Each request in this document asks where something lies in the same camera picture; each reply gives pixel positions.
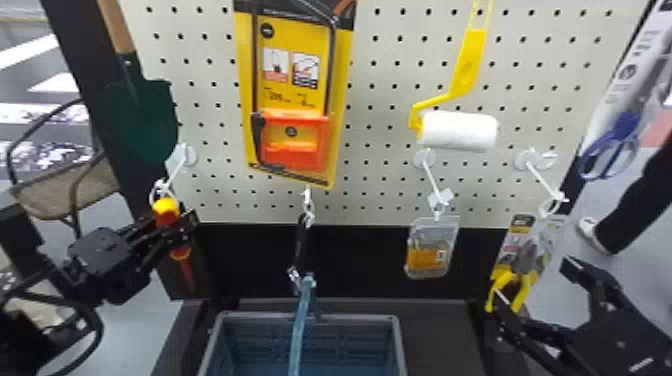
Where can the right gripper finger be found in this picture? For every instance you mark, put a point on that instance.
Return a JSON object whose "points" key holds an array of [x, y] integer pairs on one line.
{"points": [[593, 286], [530, 333]]}

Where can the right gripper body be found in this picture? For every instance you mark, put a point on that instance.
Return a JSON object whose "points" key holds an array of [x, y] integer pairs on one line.
{"points": [[619, 341]]}

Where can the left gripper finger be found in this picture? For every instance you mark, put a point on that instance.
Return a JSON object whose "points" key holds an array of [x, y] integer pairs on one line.
{"points": [[162, 251], [147, 230]]}

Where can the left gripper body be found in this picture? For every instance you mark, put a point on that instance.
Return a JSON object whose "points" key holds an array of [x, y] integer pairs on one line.
{"points": [[123, 286]]}

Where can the red yellow screwdriver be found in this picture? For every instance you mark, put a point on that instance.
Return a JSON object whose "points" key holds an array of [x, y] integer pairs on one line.
{"points": [[166, 209]]}

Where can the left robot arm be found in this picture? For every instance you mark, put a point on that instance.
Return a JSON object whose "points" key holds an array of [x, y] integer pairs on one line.
{"points": [[26, 262]]}

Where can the white pegboard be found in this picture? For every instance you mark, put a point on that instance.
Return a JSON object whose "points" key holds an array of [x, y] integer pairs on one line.
{"points": [[525, 78], [593, 199]]}

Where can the beige chair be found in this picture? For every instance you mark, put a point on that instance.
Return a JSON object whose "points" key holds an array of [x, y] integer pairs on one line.
{"points": [[58, 191]]}

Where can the green trowel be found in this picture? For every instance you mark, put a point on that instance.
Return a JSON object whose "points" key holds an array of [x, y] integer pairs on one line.
{"points": [[142, 118]]}

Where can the clear screw packet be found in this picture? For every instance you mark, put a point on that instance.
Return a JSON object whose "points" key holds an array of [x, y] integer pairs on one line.
{"points": [[430, 246]]}

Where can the blue scissors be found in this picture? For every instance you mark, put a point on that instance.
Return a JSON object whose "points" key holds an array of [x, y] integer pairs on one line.
{"points": [[624, 120]]}

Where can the blue basket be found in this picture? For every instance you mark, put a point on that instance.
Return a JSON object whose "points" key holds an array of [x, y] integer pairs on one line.
{"points": [[315, 341]]}

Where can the yellow hacksaw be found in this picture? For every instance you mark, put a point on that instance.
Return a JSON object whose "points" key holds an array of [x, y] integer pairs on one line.
{"points": [[294, 100]]}

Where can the yellow paint roller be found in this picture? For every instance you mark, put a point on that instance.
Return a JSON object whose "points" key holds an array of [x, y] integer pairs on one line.
{"points": [[458, 130]]}

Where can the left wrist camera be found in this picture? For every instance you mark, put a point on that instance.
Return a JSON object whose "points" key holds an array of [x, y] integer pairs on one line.
{"points": [[100, 251]]}

